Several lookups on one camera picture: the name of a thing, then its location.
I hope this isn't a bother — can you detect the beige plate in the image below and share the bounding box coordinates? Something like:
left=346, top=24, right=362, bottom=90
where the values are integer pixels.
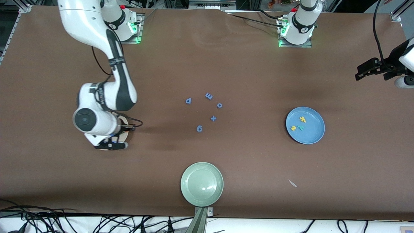
left=97, top=116, right=129, bottom=151

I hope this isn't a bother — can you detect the blue plate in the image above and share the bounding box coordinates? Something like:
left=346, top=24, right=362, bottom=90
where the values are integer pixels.
left=286, top=107, right=325, bottom=145

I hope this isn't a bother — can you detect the pale green plate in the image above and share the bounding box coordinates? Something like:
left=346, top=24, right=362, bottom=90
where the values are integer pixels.
left=180, top=162, right=224, bottom=207

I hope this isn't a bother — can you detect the brown table cover sheet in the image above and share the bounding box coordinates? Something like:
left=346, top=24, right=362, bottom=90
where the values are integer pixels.
left=0, top=6, right=414, bottom=221

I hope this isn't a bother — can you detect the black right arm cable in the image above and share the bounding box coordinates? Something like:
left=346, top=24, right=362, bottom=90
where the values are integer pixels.
left=92, top=47, right=143, bottom=127

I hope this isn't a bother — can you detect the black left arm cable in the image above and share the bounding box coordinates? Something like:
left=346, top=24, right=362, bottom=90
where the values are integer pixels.
left=373, top=0, right=393, bottom=70

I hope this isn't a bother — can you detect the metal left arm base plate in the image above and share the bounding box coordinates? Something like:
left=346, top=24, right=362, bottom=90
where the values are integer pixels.
left=278, top=16, right=312, bottom=48

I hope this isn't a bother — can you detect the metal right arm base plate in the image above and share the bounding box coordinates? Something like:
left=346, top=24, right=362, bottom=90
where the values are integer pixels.
left=108, top=13, right=144, bottom=44

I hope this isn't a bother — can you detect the grey metal camera bracket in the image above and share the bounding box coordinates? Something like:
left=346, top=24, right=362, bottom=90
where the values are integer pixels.
left=185, top=207, right=214, bottom=233

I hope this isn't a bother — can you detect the black cable to arm base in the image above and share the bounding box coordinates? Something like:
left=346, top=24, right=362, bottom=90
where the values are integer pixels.
left=225, top=11, right=285, bottom=28

